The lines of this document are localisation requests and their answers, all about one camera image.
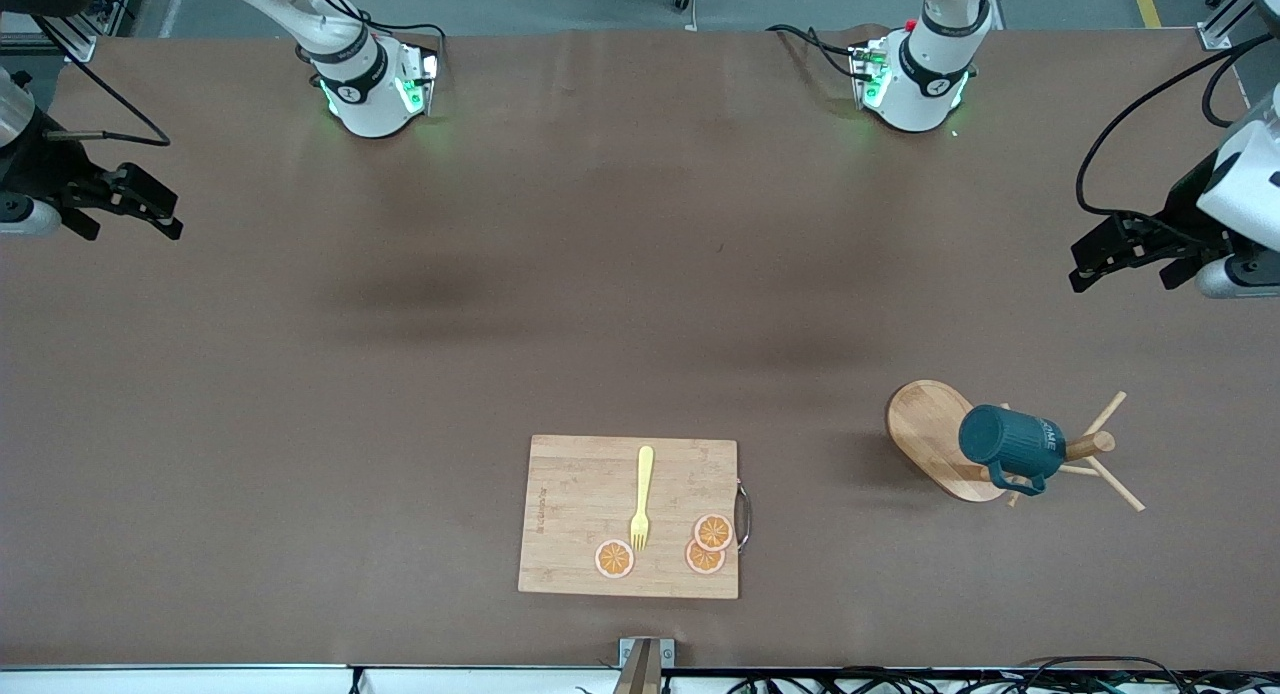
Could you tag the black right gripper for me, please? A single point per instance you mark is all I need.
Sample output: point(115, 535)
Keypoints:
point(42, 167)

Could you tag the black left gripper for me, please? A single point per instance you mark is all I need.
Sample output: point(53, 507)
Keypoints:
point(1187, 210)

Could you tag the dark teal cup yellow inside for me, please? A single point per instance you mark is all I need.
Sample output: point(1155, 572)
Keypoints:
point(1005, 442)

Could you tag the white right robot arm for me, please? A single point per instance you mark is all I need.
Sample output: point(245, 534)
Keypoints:
point(365, 94)

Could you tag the wooden mug tree rack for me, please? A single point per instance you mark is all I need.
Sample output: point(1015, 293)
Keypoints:
point(925, 424)

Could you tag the orange slice toy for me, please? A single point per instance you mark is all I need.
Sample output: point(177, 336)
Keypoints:
point(614, 559)
point(713, 532)
point(700, 562)

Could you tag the yellow plastic fork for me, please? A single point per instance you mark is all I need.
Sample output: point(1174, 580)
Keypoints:
point(643, 484)

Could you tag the brown angled bar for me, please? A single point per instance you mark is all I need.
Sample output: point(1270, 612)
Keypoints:
point(640, 676)

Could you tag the aluminium frame profile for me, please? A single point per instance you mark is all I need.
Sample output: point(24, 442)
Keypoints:
point(1225, 24)
point(80, 42)

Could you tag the grey metal bracket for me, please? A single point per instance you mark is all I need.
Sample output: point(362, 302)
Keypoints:
point(668, 652)

